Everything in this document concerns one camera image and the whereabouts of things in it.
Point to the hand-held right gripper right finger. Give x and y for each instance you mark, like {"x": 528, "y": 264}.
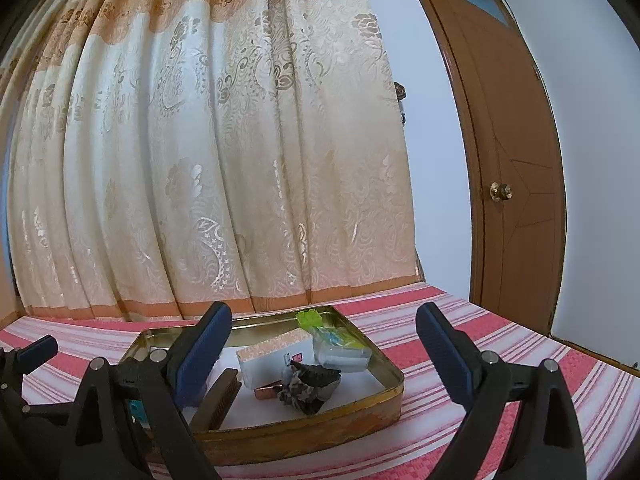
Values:
{"x": 450, "y": 355}

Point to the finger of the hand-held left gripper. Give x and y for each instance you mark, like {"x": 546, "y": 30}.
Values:
{"x": 35, "y": 352}

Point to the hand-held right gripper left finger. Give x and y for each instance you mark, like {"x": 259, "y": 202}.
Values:
{"x": 200, "y": 355}

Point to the white box with red label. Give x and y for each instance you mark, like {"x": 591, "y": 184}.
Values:
{"x": 272, "y": 357}

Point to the cyan toy block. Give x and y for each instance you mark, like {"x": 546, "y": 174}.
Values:
{"x": 136, "y": 410}

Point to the clear plastic box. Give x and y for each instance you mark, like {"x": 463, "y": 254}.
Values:
{"x": 342, "y": 352}

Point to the gold metal tin tray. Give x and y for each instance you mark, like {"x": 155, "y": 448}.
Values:
{"x": 300, "y": 435}

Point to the red white striped blanket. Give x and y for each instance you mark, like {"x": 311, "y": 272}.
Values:
{"x": 500, "y": 330}

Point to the small copper-coloured piece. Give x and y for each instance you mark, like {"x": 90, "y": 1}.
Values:
{"x": 265, "y": 391}

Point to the brass door knob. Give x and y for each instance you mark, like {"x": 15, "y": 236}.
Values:
{"x": 500, "y": 191}

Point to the cream floral curtain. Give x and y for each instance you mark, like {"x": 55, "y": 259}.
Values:
{"x": 225, "y": 135}

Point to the brown wooden door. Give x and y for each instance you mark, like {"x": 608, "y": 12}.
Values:
{"x": 500, "y": 110}

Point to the curtain tieback hook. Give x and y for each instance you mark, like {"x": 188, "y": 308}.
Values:
{"x": 400, "y": 95}

